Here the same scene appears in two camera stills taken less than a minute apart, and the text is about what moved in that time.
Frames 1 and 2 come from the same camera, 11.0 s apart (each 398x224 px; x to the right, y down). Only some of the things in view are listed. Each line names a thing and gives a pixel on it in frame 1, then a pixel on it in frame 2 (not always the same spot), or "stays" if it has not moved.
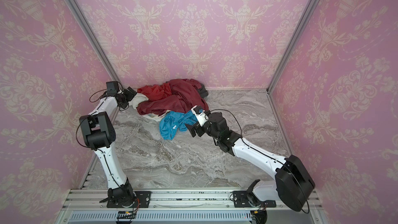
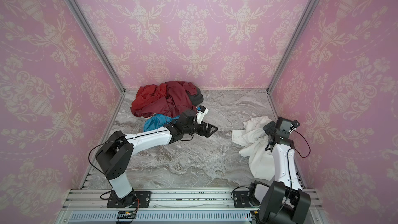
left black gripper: (128, 96) to (208, 133)
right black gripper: (197, 129) to (270, 127)
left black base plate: (143, 199) stays
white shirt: (139, 98) to (255, 137)
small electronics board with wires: (126, 214) stays
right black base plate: (240, 200) stays
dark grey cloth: (203, 92) to (196, 99)
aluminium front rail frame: (85, 206) stays
